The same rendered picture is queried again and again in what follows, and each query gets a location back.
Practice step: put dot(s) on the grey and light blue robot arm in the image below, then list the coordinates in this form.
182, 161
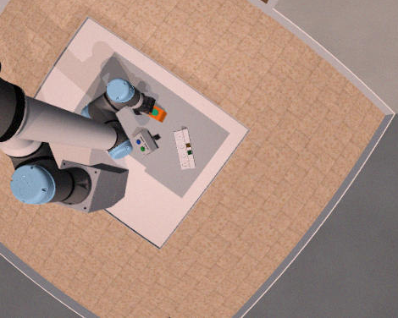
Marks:
37, 178

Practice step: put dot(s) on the orange test tube rack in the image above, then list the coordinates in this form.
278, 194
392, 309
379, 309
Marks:
161, 116

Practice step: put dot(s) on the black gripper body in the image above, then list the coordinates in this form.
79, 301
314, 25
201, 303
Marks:
148, 100

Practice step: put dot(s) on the grey flat rectangular mat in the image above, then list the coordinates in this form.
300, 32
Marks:
163, 164

